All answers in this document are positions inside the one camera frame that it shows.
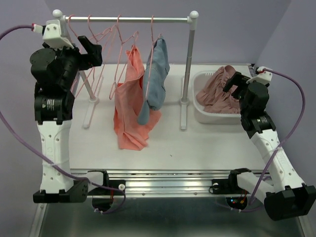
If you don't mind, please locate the pink hanger of coral skirt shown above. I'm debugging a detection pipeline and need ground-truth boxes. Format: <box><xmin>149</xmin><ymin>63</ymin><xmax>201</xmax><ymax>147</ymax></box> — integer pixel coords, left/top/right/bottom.
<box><xmin>109</xmin><ymin>14</ymin><xmax>140</xmax><ymax>100</ymax></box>

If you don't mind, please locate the white plastic laundry basket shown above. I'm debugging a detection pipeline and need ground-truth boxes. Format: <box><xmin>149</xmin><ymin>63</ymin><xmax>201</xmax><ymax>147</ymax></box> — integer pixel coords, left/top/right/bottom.
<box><xmin>192</xmin><ymin>66</ymin><xmax>240</xmax><ymax>125</ymax></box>

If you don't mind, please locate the blue denim skirt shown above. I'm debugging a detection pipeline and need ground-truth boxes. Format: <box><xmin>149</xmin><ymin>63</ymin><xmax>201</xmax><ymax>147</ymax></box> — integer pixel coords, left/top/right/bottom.
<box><xmin>137</xmin><ymin>37</ymin><xmax>170</xmax><ymax>125</ymax></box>

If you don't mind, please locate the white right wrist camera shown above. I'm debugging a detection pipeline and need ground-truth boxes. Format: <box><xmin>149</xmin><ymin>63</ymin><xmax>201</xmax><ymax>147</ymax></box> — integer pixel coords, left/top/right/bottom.
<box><xmin>246</xmin><ymin>66</ymin><xmax>272</xmax><ymax>85</ymax></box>

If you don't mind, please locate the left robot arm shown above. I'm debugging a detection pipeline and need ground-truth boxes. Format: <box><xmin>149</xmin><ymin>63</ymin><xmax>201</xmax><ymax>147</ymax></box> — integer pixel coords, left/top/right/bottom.
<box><xmin>30</xmin><ymin>36</ymin><xmax>102</xmax><ymax>203</ymax></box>

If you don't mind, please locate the white clothes rack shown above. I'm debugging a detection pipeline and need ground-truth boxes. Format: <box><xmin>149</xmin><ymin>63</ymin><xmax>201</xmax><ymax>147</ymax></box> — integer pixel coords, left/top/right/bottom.
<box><xmin>52</xmin><ymin>9</ymin><xmax>199</xmax><ymax>130</ymax></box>

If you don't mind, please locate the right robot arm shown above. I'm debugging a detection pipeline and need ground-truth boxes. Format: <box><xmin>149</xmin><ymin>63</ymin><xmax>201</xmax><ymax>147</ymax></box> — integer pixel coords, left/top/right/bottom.
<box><xmin>223</xmin><ymin>67</ymin><xmax>316</xmax><ymax>221</ymax></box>

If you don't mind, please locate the dusty pink pleated skirt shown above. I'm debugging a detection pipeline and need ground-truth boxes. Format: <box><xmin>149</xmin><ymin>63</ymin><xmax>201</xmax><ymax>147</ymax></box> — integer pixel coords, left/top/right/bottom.
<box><xmin>196</xmin><ymin>65</ymin><xmax>240</xmax><ymax>114</ymax></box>

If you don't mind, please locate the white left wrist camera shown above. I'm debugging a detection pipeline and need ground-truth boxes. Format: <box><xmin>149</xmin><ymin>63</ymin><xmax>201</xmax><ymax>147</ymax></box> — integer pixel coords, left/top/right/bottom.
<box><xmin>42</xmin><ymin>19</ymin><xmax>74</xmax><ymax>49</ymax></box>

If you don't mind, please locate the pink hanger of denim skirt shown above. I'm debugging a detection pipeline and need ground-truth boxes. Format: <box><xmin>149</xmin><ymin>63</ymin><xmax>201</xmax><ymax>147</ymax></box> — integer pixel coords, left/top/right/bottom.
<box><xmin>143</xmin><ymin>15</ymin><xmax>161</xmax><ymax>109</ymax></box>

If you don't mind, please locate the pink wire hanger far left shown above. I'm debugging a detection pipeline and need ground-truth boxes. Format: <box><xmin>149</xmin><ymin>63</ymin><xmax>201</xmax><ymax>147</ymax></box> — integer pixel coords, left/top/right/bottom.
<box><xmin>67</xmin><ymin>14</ymin><xmax>104</xmax><ymax>99</ymax></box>

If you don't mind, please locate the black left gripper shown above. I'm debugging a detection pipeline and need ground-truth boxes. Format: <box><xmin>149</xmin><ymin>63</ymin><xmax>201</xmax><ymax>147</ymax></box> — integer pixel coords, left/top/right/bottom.
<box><xmin>43</xmin><ymin>36</ymin><xmax>102</xmax><ymax>89</ymax></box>

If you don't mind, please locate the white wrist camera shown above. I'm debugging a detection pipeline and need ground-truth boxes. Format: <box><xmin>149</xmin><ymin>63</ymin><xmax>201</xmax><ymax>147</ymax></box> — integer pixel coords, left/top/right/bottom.
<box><xmin>42</xmin><ymin>19</ymin><xmax>74</xmax><ymax>49</ymax></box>
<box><xmin>246</xmin><ymin>66</ymin><xmax>272</xmax><ymax>85</ymax></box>

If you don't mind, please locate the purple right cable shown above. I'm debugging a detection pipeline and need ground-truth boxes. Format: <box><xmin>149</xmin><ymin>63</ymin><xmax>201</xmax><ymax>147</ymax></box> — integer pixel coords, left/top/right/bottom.
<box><xmin>217</xmin><ymin>69</ymin><xmax>306</xmax><ymax>214</ymax></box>

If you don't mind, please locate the coral orange skirt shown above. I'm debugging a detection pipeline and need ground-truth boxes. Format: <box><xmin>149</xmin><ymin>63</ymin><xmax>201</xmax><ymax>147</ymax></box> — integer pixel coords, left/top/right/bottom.
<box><xmin>113</xmin><ymin>46</ymin><xmax>161</xmax><ymax>151</ymax></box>

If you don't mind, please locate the aluminium mounting rail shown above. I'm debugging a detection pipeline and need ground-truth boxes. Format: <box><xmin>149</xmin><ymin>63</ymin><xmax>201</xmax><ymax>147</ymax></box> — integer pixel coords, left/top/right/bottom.
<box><xmin>69</xmin><ymin>168</ymin><xmax>272</xmax><ymax>198</ymax></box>

